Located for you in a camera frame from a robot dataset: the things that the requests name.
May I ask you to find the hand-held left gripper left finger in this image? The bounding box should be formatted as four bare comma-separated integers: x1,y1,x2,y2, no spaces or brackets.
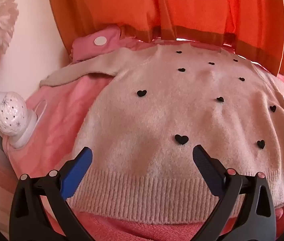
9,146,93,241

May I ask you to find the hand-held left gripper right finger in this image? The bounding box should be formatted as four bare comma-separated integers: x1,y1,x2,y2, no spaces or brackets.
192,145,277,241

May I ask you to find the beige sweater with black hearts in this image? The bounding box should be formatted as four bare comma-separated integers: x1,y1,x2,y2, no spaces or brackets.
40,43,284,225

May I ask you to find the pink fleece blanket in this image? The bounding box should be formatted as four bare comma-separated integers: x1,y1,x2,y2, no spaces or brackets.
2,39,284,241

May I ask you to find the white ball-shaped lamp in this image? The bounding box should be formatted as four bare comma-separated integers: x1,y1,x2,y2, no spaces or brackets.
0,91,45,149

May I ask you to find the pink polka dot pillow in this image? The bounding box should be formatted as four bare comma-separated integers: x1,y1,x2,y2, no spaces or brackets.
70,27,122,63

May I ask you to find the orange curtain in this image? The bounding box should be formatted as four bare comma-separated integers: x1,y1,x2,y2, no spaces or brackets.
45,0,284,77

